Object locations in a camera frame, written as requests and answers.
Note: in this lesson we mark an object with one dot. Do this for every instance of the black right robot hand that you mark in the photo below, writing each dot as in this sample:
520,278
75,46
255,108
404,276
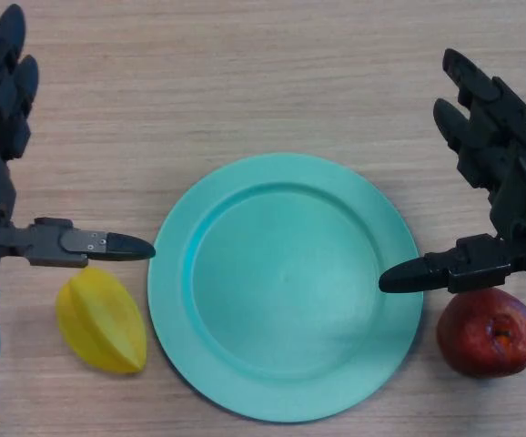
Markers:
508,182

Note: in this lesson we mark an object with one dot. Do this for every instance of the yellow starfruit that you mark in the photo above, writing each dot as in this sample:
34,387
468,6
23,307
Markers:
99,323

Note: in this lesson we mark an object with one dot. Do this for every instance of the green round plate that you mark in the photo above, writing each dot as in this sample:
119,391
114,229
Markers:
286,296

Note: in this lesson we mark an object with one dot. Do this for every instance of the red apple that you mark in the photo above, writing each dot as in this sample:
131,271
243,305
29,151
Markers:
472,337

